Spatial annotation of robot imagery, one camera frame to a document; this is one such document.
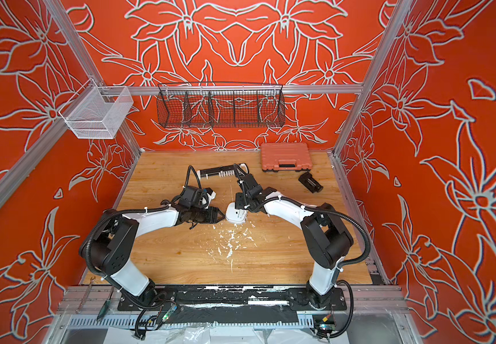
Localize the white alarm device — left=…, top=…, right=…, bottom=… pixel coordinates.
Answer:
left=226, top=202, right=248, bottom=225

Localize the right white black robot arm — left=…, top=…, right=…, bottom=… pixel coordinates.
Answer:
left=234, top=186, right=371, bottom=310

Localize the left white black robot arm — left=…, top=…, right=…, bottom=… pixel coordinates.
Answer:
left=79, top=204, right=225, bottom=309

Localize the black white hand tool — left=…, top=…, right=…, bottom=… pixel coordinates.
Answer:
left=196, top=165, right=236, bottom=179

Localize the small black holder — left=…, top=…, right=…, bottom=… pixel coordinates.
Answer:
left=298, top=172, right=323, bottom=194

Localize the red plastic tool case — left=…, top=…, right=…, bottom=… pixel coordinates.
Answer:
left=260, top=143, right=313, bottom=172

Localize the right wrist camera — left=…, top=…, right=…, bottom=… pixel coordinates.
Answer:
left=233, top=164, right=263, bottom=197

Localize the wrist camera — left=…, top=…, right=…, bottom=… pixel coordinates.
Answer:
left=233, top=164, right=263, bottom=197
left=160, top=166, right=216, bottom=209

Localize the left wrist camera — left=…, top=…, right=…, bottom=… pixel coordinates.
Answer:
left=160, top=166, right=216, bottom=209

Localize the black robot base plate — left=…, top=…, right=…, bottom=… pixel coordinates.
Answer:
left=117, top=285, right=348, bottom=312

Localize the black wire wall basket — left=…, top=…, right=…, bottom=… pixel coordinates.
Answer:
left=156, top=83, right=286, bottom=128

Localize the green handled screwdriver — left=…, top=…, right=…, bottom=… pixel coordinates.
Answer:
left=97, top=287, right=114, bottom=322

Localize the white wire mesh basket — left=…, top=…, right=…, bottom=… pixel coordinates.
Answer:
left=59, top=86, right=133, bottom=140

